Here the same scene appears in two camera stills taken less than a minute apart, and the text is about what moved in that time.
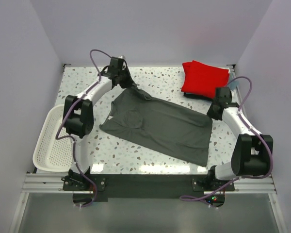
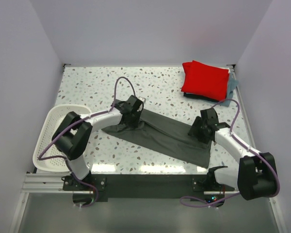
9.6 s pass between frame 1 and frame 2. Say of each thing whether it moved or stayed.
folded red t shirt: stayed
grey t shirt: moved
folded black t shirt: stayed
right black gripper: moved
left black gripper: moved
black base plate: stayed
